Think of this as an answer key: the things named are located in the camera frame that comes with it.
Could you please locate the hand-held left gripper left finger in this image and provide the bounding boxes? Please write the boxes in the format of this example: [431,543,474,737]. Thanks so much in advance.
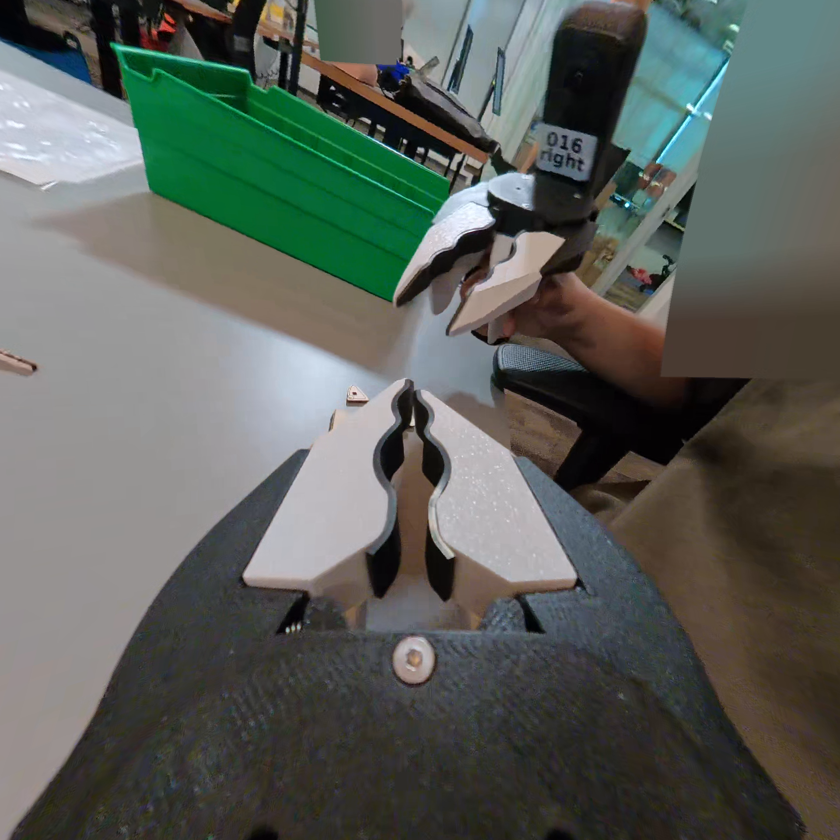
[241,378,414,611]

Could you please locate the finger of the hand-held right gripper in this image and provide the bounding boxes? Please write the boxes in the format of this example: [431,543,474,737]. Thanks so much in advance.
[448,231,567,337]
[392,185,497,309]

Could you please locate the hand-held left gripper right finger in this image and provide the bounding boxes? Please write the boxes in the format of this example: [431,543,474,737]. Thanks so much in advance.
[413,388,580,619]

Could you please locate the person's right forearm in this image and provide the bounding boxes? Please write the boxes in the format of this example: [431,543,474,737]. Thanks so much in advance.
[577,289,697,408]

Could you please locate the grey desk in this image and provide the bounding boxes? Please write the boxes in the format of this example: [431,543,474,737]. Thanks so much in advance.
[0,39,516,840]

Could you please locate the person's right hand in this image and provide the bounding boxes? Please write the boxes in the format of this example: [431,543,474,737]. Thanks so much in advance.
[484,270,595,347]

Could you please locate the black office chair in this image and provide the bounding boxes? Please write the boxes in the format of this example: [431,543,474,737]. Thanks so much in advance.
[492,343,697,492]

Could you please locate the black bag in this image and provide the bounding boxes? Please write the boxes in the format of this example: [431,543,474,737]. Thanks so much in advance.
[392,62,509,165]

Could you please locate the wooden background table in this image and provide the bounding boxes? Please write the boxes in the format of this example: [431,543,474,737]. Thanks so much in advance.
[164,0,492,168]

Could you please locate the green plastic bin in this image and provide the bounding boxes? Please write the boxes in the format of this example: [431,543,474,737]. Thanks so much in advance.
[112,42,455,304]

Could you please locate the person's brown clothing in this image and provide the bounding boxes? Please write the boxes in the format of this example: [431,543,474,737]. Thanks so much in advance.
[577,377,840,840]

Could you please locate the white paper sheets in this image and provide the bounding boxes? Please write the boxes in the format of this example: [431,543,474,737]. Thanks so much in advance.
[0,69,147,191]

